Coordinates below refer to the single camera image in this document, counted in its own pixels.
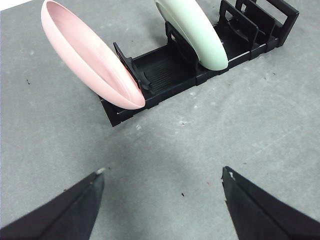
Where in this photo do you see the green round plate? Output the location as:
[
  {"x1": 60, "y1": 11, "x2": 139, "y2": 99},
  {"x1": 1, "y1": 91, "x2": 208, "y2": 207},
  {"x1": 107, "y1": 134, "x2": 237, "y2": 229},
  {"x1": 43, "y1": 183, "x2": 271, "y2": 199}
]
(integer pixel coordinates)
[{"x1": 154, "y1": 0, "x2": 229, "y2": 71}]

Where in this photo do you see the pink round plate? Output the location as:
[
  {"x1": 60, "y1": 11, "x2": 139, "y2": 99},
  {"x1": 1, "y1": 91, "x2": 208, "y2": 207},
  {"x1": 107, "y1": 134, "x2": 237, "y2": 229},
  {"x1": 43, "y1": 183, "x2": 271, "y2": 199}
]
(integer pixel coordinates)
[{"x1": 40, "y1": 0, "x2": 146, "y2": 110}]

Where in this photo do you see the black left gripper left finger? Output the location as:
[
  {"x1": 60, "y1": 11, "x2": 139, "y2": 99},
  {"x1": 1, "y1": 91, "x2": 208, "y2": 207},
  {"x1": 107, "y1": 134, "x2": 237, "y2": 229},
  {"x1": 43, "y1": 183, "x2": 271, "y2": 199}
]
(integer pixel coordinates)
[{"x1": 0, "y1": 167, "x2": 105, "y2": 240}]

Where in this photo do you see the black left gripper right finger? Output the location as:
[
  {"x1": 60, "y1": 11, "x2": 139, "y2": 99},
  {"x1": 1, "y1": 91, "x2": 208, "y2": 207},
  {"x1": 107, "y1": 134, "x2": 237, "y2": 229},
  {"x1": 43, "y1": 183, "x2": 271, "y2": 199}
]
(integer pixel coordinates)
[{"x1": 221, "y1": 165, "x2": 320, "y2": 240}]

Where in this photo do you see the black plastic dish rack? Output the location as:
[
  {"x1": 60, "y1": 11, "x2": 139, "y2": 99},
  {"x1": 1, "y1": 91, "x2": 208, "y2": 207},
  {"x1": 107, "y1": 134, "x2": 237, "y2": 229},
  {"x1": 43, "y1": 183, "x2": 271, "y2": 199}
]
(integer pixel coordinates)
[{"x1": 99, "y1": 0, "x2": 300, "y2": 128}]

